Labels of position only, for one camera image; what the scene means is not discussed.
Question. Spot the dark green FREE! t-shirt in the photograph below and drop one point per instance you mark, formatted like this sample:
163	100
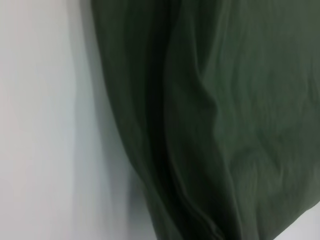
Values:
212	112

